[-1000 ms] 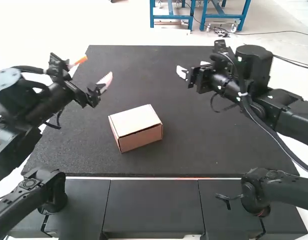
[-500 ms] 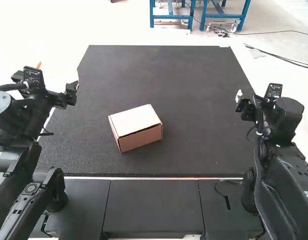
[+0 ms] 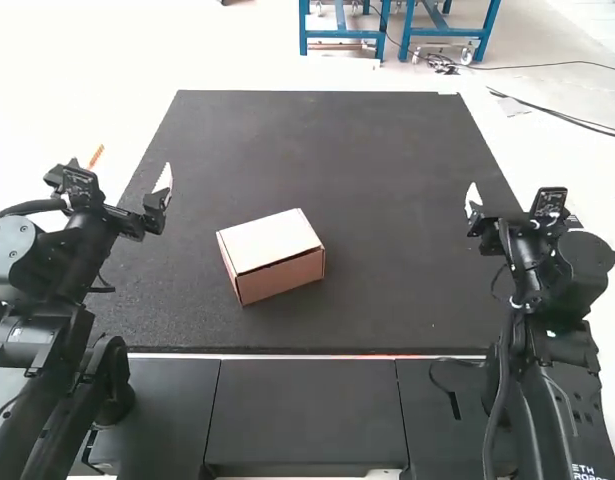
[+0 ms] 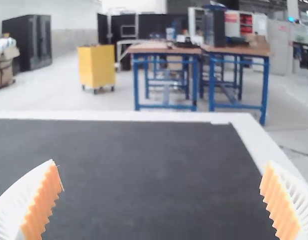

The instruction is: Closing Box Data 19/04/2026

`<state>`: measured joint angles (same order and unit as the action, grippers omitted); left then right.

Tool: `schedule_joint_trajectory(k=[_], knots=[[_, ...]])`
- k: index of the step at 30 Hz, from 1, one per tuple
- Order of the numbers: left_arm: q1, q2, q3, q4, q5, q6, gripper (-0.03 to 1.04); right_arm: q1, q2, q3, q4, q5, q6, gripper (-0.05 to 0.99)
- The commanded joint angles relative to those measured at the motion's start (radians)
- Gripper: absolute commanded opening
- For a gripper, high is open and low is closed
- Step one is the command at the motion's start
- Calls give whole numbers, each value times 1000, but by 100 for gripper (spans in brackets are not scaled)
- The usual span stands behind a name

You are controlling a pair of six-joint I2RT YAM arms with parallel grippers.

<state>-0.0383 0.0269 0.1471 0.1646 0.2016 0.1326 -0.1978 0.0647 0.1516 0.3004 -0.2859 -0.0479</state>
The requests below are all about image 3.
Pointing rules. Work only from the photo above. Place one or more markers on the cardboard box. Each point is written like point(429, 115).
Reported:
point(272, 255)

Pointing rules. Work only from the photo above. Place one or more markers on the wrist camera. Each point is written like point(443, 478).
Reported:
point(80, 186)
point(549, 204)

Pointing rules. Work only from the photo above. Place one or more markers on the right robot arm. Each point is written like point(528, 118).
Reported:
point(582, 270)

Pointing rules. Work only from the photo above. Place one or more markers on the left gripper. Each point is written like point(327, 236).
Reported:
point(117, 222)

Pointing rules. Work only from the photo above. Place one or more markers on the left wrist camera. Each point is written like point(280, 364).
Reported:
point(80, 186)

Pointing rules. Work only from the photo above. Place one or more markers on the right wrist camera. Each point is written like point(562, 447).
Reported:
point(549, 204)

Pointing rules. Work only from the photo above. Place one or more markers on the blue workbench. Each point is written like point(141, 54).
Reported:
point(339, 27)
point(452, 25)

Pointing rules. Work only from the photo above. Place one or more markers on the dark base panel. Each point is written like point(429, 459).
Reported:
point(307, 410)
point(157, 410)
point(422, 425)

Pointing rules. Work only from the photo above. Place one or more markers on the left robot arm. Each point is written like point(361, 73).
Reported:
point(42, 280)

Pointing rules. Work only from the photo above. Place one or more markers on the black mat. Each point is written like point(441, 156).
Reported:
point(337, 175)

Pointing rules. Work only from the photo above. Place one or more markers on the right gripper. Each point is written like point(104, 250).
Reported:
point(524, 247)

